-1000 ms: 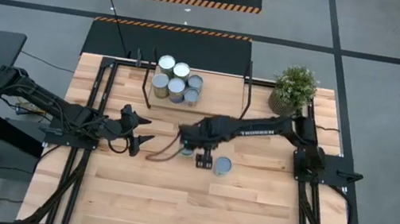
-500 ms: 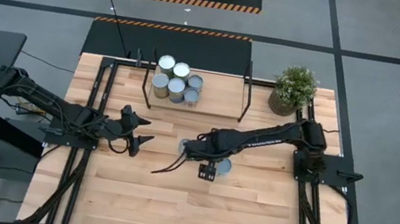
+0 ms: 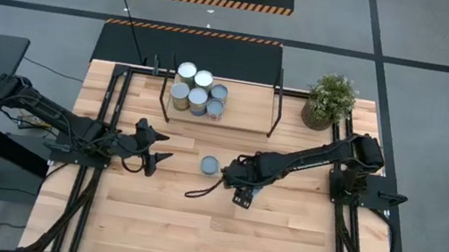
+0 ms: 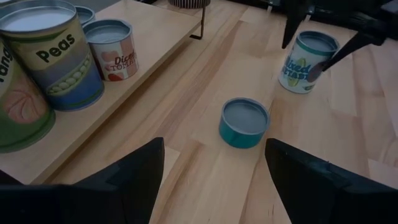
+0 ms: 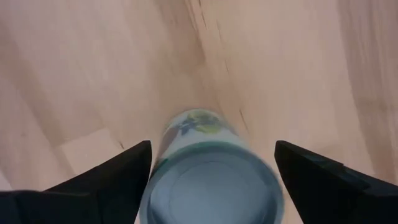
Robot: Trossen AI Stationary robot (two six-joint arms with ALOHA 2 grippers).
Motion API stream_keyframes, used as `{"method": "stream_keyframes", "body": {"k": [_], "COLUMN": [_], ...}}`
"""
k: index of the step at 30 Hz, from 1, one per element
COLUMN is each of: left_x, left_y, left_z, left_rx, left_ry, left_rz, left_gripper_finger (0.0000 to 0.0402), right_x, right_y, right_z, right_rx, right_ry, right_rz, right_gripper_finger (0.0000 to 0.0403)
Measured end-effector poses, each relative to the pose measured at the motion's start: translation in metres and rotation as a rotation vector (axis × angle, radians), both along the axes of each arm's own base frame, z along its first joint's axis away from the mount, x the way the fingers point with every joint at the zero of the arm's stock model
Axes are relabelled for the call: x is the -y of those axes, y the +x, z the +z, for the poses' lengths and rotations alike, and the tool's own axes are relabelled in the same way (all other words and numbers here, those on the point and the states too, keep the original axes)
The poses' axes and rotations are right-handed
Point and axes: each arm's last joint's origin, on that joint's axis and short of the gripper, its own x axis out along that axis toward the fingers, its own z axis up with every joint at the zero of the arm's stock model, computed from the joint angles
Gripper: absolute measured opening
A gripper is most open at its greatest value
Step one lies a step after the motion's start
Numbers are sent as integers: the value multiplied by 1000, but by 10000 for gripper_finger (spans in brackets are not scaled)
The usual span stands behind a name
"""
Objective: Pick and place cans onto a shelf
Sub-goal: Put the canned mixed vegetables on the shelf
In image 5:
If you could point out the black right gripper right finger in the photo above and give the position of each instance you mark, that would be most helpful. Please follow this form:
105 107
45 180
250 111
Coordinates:
335 196

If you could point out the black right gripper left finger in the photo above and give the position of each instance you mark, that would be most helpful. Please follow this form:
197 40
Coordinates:
93 199

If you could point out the tall white mixed vegetables can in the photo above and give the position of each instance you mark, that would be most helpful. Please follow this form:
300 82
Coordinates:
211 186

